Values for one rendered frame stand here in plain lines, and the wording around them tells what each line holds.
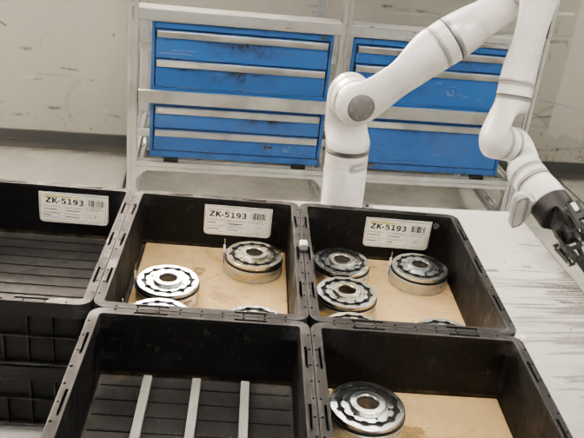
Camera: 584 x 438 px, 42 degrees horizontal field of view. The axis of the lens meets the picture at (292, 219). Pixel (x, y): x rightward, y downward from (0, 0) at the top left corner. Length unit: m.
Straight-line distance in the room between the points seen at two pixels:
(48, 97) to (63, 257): 2.77
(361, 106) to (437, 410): 0.66
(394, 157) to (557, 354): 1.91
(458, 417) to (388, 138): 2.29
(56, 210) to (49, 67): 2.66
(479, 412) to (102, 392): 0.52
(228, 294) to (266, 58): 1.92
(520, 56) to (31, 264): 0.99
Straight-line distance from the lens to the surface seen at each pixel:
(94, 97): 4.09
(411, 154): 3.35
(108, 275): 1.15
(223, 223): 1.42
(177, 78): 3.14
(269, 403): 1.08
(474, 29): 1.58
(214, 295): 1.29
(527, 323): 1.64
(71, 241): 1.46
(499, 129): 1.55
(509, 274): 1.81
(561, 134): 4.56
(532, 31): 1.58
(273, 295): 1.31
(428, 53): 1.54
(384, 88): 1.53
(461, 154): 3.41
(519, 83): 1.57
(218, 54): 3.11
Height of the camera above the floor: 1.51
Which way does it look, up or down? 25 degrees down
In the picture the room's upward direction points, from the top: 6 degrees clockwise
